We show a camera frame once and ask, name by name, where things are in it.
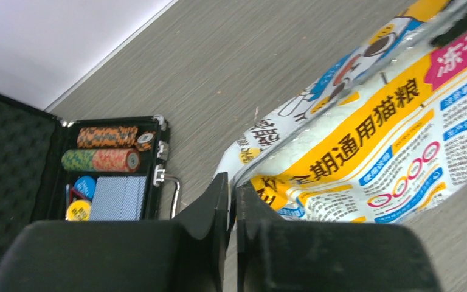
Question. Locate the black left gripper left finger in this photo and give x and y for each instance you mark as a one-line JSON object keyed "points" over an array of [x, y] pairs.
{"points": [[185, 253]]}

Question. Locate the orange black chip row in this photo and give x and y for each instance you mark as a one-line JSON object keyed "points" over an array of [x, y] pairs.
{"points": [[115, 137]]}

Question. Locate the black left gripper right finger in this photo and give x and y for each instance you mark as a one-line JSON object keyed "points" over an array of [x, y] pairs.
{"points": [[279, 255]]}

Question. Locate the blue playing card deck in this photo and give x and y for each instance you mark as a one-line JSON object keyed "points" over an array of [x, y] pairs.
{"points": [[118, 198]]}

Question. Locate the blue dealer button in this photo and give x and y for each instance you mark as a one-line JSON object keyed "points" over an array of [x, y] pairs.
{"points": [[86, 186]]}

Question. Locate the black poker chip case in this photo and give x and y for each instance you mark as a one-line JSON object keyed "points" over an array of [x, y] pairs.
{"points": [[32, 178]]}

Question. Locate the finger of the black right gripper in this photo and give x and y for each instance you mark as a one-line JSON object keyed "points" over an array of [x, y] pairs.
{"points": [[458, 29]]}

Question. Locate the yellow dealer button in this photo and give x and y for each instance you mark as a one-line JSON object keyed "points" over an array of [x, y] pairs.
{"points": [[78, 210]]}

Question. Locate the cat food bag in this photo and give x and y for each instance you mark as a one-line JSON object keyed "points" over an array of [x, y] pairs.
{"points": [[382, 135]]}

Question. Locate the red green chip row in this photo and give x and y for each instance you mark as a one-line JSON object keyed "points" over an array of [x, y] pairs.
{"points": [[125, 160]]}

